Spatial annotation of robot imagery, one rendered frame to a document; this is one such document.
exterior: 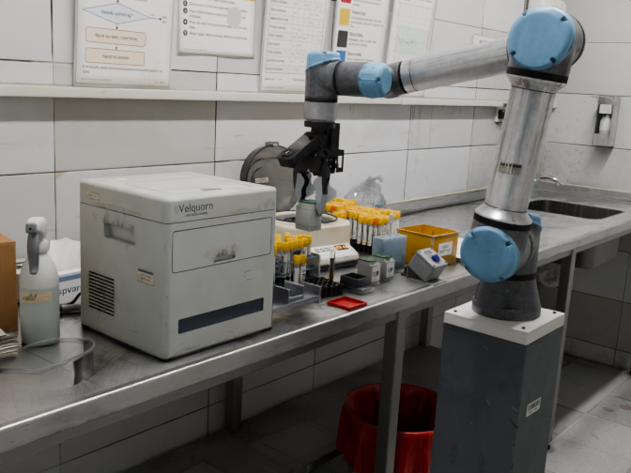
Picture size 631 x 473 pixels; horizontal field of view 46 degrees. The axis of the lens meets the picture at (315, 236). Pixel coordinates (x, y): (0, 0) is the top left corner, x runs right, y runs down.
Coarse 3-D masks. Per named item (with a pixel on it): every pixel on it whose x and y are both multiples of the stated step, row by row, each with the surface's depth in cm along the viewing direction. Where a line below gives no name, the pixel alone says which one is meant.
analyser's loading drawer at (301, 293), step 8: (280, 288) 159; (288, 288) 164; (296, 288) 163; (304, 288) 168; (312, 288) 167; (320, 288) 165; (280, 296) 160; (288, 296) 158; (296, 296) 160; (304, 296) 164; (312, 296) 165; (320, 296) 166; (280, 304) 157; (288, 304) 158; (296, 304) 160; (272, 312) 155
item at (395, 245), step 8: (376, 240) 202; (384, 240) 200; (392, 240) 203; (400, 240) 205; (376, 248) 202; (384, 248) 201; (392, 248) 203; (400, 248) 206; (392, 256) 204; (400, 256) 206; (400, 264) 207
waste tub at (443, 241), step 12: (396, 228) 217; (408, 228) 221; (420, 228) 225; (432, 228) 223; (444, 228) 220; (408, 240) 214; (420, 240) 211; (432, 240) 208; (444, 240) 213; (456, 240) 217; (408, 252) 215; (444, 252) 214
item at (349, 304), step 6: (330, 300) 173; (336, 300) 175; (342, 300) 175; (348, 300) 176; (354, 300) 175; (360, 300) 174; (336, 306) 171; (342, 306) 170; (348, 306) 171; (354, 306) 170; (360, 306) 171
